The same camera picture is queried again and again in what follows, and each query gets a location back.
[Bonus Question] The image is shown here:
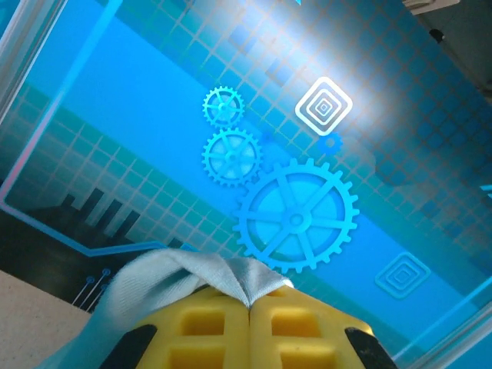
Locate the blue gear print backdrop panel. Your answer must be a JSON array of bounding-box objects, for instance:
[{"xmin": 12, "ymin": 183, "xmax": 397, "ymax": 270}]
[{"xmin": 0, "ymin": 0, "xmax": 492, "ymax": 369}]

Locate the light blue printed t-shirt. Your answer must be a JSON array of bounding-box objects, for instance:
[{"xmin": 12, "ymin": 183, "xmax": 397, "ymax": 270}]
[{"xmin": 36, "ymin": 248, "xmax": 296, "ymax": 369}]

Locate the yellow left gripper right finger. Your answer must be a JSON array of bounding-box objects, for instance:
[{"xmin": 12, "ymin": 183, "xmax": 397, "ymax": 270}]
[{"xmin": 249, "ymin": 284, "xmax": 399, "ymax": 369}]

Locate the aluminium frame post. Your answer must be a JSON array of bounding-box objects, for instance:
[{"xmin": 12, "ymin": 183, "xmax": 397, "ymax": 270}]
[
  {"xmin": 0, "ymin": 0, "xmax": 74, "ymax": 128},
  {"xmin": 395, "ymin": 295, "xmax": 492, "ymax": 369}
]

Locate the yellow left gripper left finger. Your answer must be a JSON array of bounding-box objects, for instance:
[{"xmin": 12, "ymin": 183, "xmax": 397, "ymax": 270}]
[{"xmin": 118, "ymin": 286, "xmax": 251, "ymax": 369}]

